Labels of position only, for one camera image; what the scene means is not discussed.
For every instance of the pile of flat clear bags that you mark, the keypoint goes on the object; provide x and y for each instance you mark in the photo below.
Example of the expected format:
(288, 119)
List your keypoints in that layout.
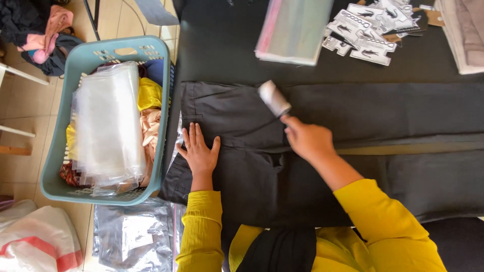
(293, 30)

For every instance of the white furniture frame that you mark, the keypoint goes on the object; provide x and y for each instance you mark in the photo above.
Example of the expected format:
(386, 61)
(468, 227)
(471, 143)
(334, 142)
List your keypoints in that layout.
(15, 71)

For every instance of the stack of folded pale fabric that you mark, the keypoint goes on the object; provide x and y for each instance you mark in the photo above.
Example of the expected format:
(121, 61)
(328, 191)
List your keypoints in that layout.
(463, 34)

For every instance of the heap of dark and pink clothes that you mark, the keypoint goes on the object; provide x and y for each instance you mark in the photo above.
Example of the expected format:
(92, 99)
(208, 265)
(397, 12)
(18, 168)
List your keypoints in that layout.
(37, 30)

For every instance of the black scarf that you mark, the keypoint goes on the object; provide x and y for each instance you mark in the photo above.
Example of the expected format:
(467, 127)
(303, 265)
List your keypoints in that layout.
(278, 251)

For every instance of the yellow garment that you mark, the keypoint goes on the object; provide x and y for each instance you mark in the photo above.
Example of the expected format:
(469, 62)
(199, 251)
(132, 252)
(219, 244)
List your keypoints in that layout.
(149, 94)

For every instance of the person's right hand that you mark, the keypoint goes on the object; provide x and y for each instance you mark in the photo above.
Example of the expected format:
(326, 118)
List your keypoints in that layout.
(312, 139)

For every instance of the stack of clear plastic bags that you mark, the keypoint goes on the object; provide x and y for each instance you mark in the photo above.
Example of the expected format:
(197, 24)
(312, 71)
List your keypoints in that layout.
(107, 124)

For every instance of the blue garment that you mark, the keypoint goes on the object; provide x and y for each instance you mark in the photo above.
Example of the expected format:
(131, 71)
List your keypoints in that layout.
(155, 70)

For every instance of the wooden bar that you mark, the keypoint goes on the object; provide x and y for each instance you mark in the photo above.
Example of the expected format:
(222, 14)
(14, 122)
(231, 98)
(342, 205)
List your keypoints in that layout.
(15, 150)

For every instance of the clear bag under trousers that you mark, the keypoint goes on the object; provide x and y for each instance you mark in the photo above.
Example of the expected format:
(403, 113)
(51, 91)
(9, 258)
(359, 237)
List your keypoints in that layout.
(176, 143)

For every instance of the peach garment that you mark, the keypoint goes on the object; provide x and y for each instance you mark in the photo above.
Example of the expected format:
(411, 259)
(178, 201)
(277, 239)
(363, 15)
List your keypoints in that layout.
(151, 130)

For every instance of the teal plastic laundry basket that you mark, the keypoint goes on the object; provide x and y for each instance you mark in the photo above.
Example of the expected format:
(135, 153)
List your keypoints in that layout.
(56, 158)

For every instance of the black trousers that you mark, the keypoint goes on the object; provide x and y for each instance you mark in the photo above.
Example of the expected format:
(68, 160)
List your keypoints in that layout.
(249, 181)

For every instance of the person's left hand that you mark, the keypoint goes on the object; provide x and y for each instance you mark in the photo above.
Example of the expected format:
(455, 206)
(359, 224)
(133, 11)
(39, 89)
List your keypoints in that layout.
(199, 155)

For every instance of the black table cloth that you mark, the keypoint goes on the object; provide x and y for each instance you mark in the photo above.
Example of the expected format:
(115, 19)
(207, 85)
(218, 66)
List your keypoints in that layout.
(219, 49)

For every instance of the pile of white printed tags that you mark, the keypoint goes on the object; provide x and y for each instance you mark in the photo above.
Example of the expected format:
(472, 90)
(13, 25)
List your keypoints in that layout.
(363, 34)

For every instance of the brown card tag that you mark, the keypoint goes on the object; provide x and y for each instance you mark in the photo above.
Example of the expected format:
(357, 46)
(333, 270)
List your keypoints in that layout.
(435, 17)

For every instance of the yellow long-sleeved top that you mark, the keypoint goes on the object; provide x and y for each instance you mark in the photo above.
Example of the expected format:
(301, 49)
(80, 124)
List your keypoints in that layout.
(378, 249)

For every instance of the red patterned cloth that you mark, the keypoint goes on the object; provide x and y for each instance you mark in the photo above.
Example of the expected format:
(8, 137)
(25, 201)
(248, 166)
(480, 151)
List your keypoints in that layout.
(68, 175)

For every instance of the white sack with red stripe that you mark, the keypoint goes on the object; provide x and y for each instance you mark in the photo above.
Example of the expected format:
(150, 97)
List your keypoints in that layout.
(34, 238)

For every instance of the grey plastic sheet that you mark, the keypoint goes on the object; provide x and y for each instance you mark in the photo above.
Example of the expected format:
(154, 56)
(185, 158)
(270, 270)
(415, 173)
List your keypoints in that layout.
(155, 11)

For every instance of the white lint roller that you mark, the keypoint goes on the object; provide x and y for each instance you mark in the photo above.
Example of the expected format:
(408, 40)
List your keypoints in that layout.
(273, 98)

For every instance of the bagged grey garment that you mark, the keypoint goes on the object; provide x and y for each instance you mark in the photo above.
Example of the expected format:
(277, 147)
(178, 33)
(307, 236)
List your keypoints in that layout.
(132, 234)

